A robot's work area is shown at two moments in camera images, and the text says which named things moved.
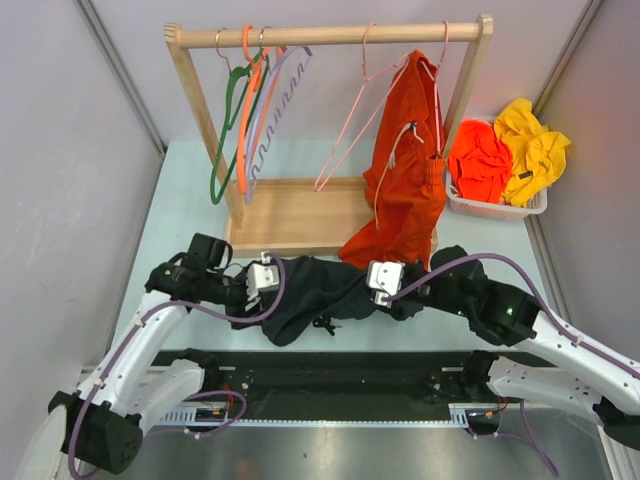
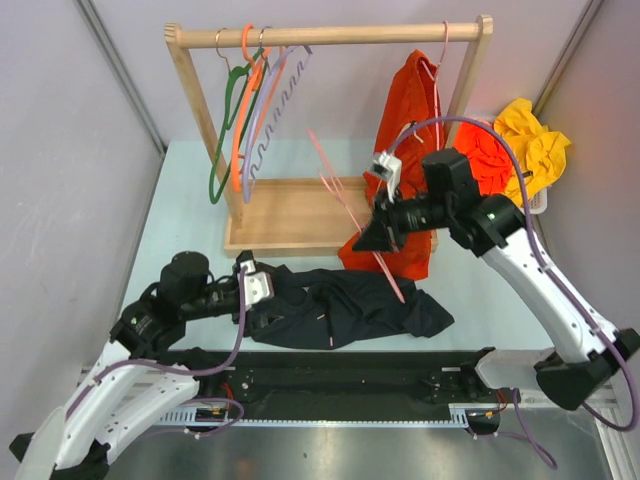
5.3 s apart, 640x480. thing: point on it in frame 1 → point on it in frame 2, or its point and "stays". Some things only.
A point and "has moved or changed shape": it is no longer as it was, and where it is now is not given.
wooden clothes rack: x=293 y=216 stays
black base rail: x=357 y=388 stays
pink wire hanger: x=397 y=69 → x=335 y=183
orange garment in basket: x=479 y=162 stays
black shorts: x=320 y=291 has moved or changed shape
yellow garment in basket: x=538 y=155 stays
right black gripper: x=402 y=301 → x=385 y=233
